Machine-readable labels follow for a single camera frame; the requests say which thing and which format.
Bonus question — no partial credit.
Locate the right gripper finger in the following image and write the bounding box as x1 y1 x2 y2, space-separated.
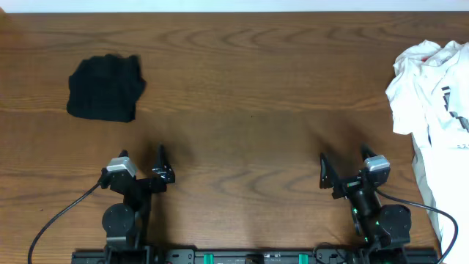
361 144 376 161
320 153 339 189

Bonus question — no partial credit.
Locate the white robot print t-shirt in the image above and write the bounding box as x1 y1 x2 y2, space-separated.
385 40 469 150

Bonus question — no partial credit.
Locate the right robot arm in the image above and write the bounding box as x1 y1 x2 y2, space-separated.
320 146 411 263

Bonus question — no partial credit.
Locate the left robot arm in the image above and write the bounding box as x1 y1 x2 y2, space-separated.
97 144 175 263

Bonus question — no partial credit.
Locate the folded black cloth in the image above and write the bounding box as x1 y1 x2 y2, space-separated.
66 54 147 122

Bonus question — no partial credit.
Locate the plain white t-shirt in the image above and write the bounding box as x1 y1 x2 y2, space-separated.
412 136 468 263

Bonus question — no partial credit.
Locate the left black cable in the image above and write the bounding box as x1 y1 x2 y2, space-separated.
27 182 102 264

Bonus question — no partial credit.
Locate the black cable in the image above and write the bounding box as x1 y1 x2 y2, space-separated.
27 182 102 264
374 188 459 264

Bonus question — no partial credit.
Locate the right black cable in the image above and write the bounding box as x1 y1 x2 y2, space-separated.
374 188 459 264

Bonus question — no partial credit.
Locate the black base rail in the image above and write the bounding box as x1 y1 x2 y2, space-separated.
71 247 438 264

